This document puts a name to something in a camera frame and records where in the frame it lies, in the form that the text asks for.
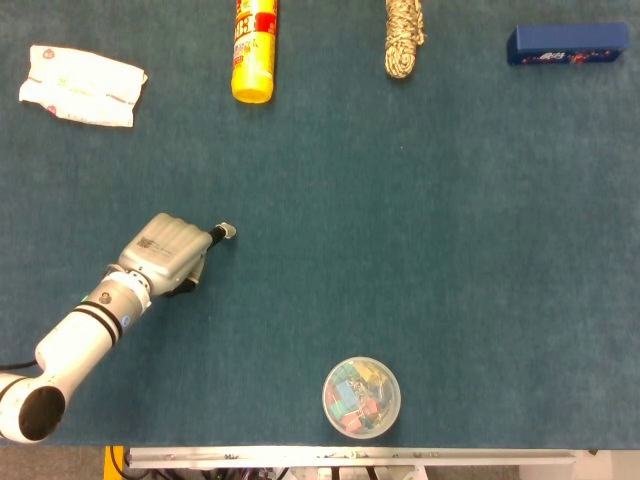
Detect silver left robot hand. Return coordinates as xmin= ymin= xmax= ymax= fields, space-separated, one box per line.
xmin=117 ymin=212 xmax=239 ymax=300

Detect white tissue packet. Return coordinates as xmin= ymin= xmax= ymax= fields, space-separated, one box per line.
xmin=18 ymin=44 xmax=149 ymax=128

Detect yellow plastic bottle red label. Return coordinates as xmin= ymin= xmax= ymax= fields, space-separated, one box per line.
xmin=230 ymin=0 xmax=278 ymax=105

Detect teal felt table mat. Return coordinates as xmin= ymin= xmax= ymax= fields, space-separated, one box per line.
xmin=0 ymin=0 xmax=640 ymax=449

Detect clear round tub binder clips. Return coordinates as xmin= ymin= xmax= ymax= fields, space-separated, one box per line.
xmin=321 ymin=356 xmax=402 ymax=440

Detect dark blue rectangular box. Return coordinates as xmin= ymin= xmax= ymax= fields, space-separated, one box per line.
xmin=506 ymin=21 xmax=631 ymax=67

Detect yellow frame post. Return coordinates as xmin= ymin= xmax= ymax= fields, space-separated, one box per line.
xmin=103 ymin=445 xmax=125 ymax=480

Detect aluminium profile rail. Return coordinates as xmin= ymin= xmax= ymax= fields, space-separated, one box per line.
xmin=124 ymin=446 xmax=576 ymax=471

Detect beige patterned rope bundle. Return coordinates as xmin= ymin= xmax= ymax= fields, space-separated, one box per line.
xmin=383 ymin=0 xmax=429 ymax=80

